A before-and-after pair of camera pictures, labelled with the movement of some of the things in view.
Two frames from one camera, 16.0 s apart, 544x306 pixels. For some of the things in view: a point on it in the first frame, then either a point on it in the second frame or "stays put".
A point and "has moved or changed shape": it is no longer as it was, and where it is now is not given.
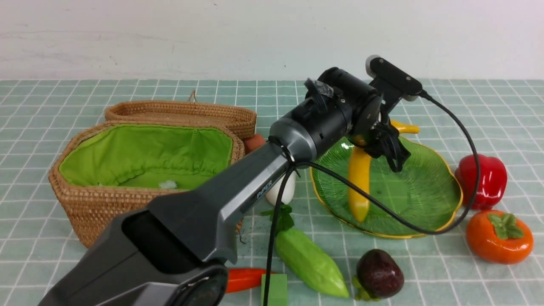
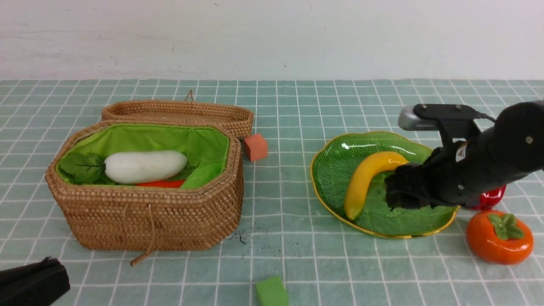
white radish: (288, 191) -> (137, 166)
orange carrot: (239, 279) -> (175, 184)
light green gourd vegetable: (301, 260) -> (205, 174)
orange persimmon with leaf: (499, 238) stays put
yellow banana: (360, 174) has moved or changed shape
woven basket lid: (241, 119) stays put
